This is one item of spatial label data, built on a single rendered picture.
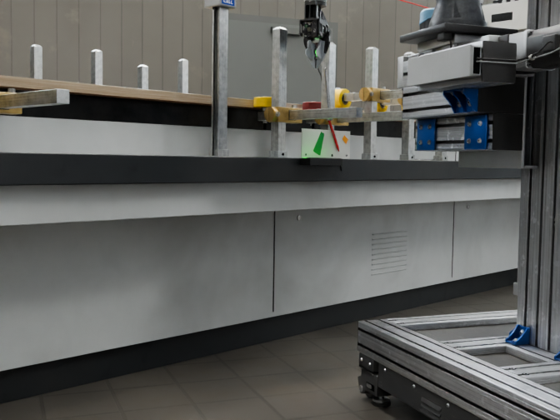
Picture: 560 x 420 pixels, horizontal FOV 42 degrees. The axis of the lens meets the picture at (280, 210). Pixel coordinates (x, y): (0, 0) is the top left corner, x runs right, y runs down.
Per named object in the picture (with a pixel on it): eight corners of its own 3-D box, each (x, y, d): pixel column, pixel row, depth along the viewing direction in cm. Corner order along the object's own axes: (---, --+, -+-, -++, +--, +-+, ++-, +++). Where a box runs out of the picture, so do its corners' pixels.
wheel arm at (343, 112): (362, 120, 227) (362, 106, 226) (356, 119, 224) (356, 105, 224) (264, 123, 257) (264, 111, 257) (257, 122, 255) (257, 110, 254)
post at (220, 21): (228, 156, 226) (230, 8, 223) (217, 156, 223) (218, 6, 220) (219, 156, 230) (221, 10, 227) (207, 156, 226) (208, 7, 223)
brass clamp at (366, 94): (391, 102, 283) (392, 89, 283) (370, 100, 274) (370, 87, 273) (378, 103, 288) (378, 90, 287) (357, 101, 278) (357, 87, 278)
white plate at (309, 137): (350, 158, 268) (351, 131, 267) (302, 157, 249) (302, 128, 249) (348, 158, 268) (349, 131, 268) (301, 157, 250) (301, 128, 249)
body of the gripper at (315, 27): (297, 37, 239) (298, 0, 238) (307, 42, 247) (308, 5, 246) (320, 37, 236) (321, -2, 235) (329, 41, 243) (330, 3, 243)
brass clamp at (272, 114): (303, 123, 248) (303, 108, 248) (275, 121, 239) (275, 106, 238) (290, 123, 253) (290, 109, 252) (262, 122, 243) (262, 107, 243)
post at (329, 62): (333, 177, 263) (336, 42, 260) (327, 177, 261) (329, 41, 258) (326, 177, 266) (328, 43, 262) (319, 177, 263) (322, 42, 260)
